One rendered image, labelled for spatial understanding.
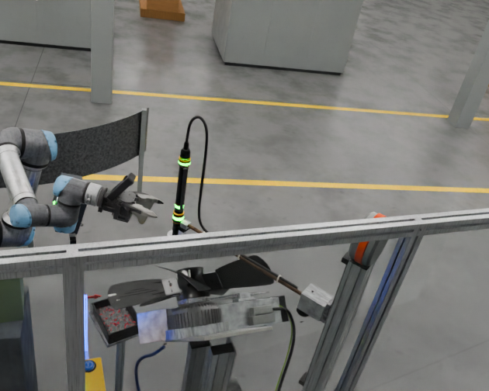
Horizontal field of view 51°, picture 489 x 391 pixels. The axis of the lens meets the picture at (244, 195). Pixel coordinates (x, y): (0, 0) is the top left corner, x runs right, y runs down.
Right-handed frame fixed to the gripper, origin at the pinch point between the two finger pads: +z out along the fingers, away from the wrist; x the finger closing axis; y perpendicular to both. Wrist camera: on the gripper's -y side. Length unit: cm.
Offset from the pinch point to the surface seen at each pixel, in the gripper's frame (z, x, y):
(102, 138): -70, -197, 83
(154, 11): -163, -813, 125
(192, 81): -45, -550, 142
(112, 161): -62, -207, 105
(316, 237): 42, 48, -35
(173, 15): -131, -822, 124
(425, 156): 266, -451, 113
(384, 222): 60, 37, -38
